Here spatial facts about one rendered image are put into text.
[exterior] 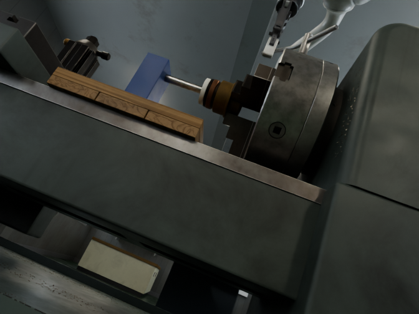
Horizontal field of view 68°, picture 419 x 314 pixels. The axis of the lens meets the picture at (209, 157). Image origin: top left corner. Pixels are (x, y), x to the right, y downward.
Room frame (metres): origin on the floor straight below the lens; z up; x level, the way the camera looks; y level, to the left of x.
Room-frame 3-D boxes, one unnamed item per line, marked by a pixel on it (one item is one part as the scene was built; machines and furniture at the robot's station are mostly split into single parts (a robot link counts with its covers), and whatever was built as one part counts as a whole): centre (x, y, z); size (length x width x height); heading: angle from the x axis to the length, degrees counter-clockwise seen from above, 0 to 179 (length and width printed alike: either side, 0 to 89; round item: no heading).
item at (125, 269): (9.68, 0.96, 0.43); 2.26 x 1.83 x 0.85; 177
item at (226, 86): (0.67, 0.02, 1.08); 0.09 x 0.09 x 0.09; 83
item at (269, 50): (0.72, -0.04, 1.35); 0.03 x 0.01 x 0.07; 82
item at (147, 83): (0.70, 0.22, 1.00); 0.08 x 0.06 x 0.23; 173
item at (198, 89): (0.69, 0.13, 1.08); 0.13 x 0.07 x 0.07; 83
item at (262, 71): (0.58, -0.04, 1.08); 0.12 x 0.11 x 0.05; 173
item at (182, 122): (0.69, 0.16, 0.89); 0.36 x 0.30 x 0.04; 173
